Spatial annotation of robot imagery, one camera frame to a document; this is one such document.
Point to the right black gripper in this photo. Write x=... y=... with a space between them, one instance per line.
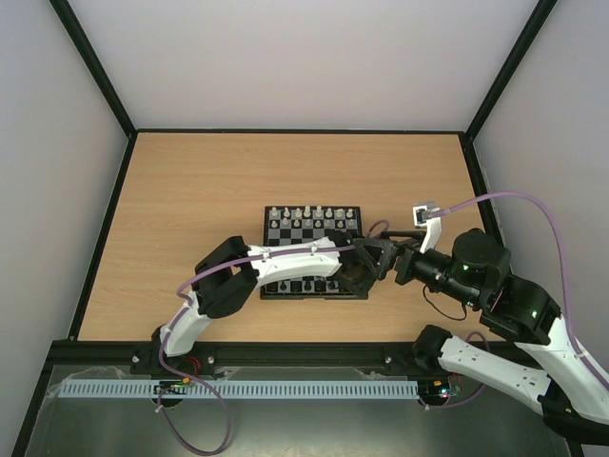
x=405 y=265

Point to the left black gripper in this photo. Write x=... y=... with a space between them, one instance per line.
x=361 y=288

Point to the black folding chess board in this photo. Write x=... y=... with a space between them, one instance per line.
x=281 y=236

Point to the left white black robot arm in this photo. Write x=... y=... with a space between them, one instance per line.
x=225 y=279

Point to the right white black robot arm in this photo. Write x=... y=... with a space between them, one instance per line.
x=567 y=388

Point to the black aluminium frame rail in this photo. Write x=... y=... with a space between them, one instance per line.
x=209 y=358

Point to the light blue slotted cable duct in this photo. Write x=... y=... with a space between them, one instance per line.
x=242 y=390

